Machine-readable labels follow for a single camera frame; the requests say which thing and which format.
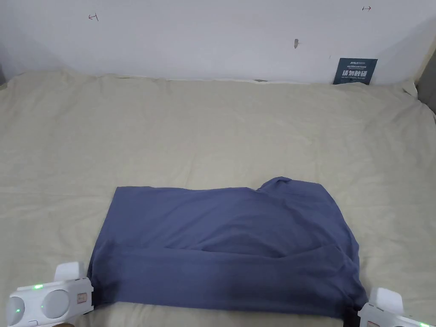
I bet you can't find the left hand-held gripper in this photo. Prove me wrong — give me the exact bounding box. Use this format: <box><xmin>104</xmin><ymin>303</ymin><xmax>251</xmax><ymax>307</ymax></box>
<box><xmin>6</xmin><ymin>261</ymin><xmax>94</xmax><ymax>327</ymax></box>

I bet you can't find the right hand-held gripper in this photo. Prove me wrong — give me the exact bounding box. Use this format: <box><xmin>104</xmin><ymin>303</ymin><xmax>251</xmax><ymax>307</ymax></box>
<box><xmin>344</xmin><ymin>287</ymin><xmax>436</xmax><ymax>327</ymax></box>

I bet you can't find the dark blue shirt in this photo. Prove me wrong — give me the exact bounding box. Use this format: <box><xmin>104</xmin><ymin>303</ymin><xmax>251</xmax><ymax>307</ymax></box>
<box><xmin>86</xmin><ymin>176</ymin><xmax>369</xmax><ymax>320</ymax></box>

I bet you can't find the bed with beige sheet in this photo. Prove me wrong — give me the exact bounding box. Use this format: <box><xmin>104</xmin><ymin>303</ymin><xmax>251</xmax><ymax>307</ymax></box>
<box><xmin>0</xmin><ymin>68</ymin><xmax>436</xmax><ymax>327</ymax></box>

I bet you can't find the grey padded headboard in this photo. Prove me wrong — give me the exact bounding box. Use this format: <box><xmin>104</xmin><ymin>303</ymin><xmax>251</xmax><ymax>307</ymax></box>
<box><xmin>416</xmin><ymin>44</ymin><xmax>436</xmax><ymax>113</ymax></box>

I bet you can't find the dark blue sign card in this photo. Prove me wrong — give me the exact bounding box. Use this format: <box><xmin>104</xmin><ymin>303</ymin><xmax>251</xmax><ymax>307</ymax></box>
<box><xmin>335</xmin><ymin>57</ymin><xmax>379</xmax><ymax>86</ymax></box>

